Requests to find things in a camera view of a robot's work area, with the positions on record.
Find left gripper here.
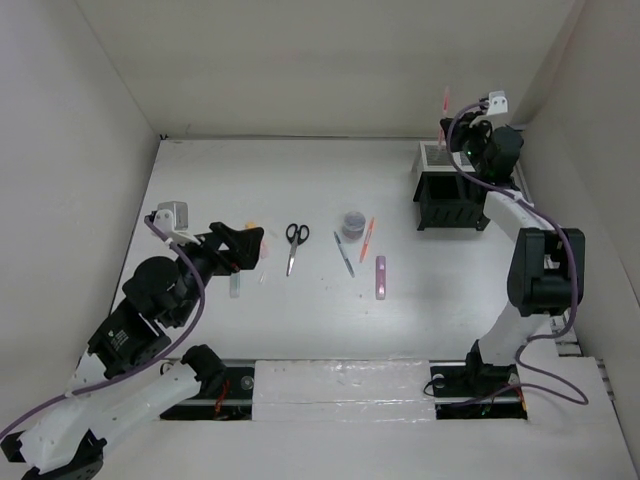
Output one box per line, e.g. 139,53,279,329
172,221,265,326

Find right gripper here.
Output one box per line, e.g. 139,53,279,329
441,111,493,176

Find red pen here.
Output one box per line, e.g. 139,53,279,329
437,85,450,151

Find blue pen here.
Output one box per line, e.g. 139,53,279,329
333,231,355,278

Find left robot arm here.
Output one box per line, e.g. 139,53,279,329
1,217,264,479

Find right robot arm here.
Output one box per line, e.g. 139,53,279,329
440,100,586,404

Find orange highlighter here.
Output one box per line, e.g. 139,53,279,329
245,222,269,259

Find green highlighter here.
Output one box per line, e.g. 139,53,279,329
229,272,241,299

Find white organizer box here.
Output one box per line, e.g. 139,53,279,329
411,141,475,175

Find black organizer box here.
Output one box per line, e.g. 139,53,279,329
413,171,490,231

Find jar of paper clips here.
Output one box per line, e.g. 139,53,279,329
342,211,366,241

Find orange pen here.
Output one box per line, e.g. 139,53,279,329
359,217,375,264

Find purple highlighter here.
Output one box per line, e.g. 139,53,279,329
375,256,387,300

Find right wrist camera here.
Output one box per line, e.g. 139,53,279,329
485,90,509,116

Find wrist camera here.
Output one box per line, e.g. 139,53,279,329
152,201,189,235
485,90,509,116

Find aluminium rail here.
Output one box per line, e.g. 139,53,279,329
499,130,556,236

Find black handled scissors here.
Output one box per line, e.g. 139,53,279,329
285,223,310,277

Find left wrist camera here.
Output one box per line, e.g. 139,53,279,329
152,201,189,235

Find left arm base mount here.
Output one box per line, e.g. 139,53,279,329
159,360,255,421

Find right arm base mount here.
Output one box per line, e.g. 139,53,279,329
423,361,528,420

